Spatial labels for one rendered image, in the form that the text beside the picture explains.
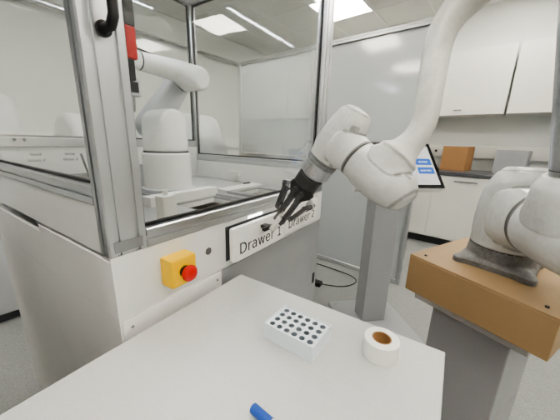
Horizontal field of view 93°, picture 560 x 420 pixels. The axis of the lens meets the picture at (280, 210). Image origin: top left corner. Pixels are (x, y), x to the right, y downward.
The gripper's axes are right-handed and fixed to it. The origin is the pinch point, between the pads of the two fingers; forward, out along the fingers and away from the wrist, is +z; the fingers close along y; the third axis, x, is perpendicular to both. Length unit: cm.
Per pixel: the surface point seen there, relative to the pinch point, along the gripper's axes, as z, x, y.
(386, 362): -10.6, 21.8, -42.4
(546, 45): -161, -320, -11
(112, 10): -35, 43, 30
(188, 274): 5.4, 34.0, -1.2
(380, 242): 18, -93, -31
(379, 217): 6, -91, -20
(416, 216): 41, -293, -47
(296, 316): -0.9, 22.5, -24.7
